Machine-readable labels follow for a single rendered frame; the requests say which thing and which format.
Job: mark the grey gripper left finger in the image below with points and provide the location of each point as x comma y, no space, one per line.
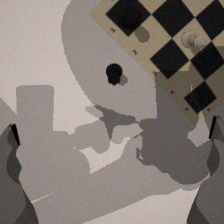
15,206

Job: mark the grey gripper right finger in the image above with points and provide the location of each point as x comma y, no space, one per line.
208,205

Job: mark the black and cream chessboard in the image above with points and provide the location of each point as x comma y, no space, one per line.
192,77

